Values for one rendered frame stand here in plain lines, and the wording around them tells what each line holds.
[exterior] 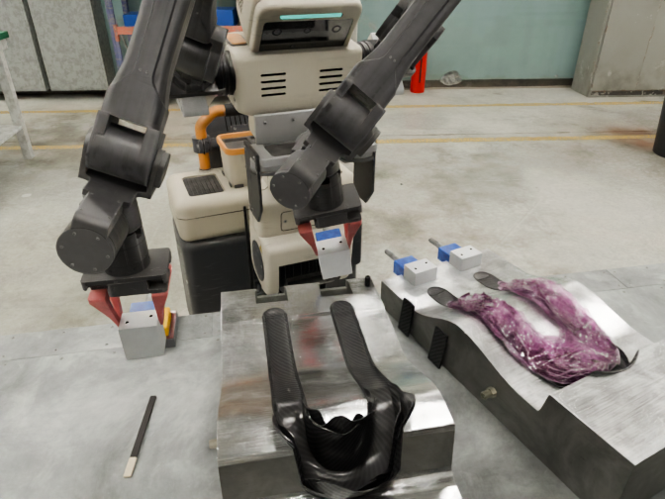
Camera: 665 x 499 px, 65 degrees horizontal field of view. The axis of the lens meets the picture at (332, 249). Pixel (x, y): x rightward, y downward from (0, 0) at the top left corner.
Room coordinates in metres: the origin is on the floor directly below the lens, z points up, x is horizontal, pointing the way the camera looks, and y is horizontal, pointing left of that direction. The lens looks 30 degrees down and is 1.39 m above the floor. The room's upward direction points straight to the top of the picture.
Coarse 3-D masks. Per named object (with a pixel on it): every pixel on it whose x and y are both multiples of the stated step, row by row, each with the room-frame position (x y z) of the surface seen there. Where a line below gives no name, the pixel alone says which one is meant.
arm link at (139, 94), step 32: (160, 0) 0.60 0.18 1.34; (192, 0) 0.62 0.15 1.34; (160, 32) 0.59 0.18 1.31; (128, 64) 0.57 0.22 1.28; (160, 64) 0.58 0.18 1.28; (128, 96) 0.56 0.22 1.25; (160, 96) 0.57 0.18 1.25; (96, 128) 0.54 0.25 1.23; (128, 128) 0.56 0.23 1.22; (160, 128) 0.56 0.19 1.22; (96, 160) 0.53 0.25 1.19; (128, 160) 0.53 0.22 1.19
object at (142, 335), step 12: (132, 312) 0.57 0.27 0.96; (144, 312) 0.57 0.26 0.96; (120, 324) 0.55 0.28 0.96; (132, 324) 0.55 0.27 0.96; (144, 324) 0.55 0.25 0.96; (156, 324) 0.55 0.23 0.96; (120, 336) 0.54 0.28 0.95; (132, 336) 0.54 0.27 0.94; (144, 336) 0.54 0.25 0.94; (156, 336) 0.54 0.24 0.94; (132, 348) 0.54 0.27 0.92; (144, 348) 0.54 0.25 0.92; (156, 348) 0.54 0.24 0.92
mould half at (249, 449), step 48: (288, 288) 0.73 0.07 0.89; (240, 336) 0.61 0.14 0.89; (336, 336) 0.61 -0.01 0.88; (384, 336) 0.61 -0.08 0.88; (240, 384) 0.51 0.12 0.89; (336, 384) 0.48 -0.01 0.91; (432, 384) 0.46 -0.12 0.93; (240, 432) 0.39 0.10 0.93; (432, 432) 0.40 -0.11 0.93; (240, 480) 0.35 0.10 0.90; (288, 480) 0.36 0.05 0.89; (432, 480) 0.38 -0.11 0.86
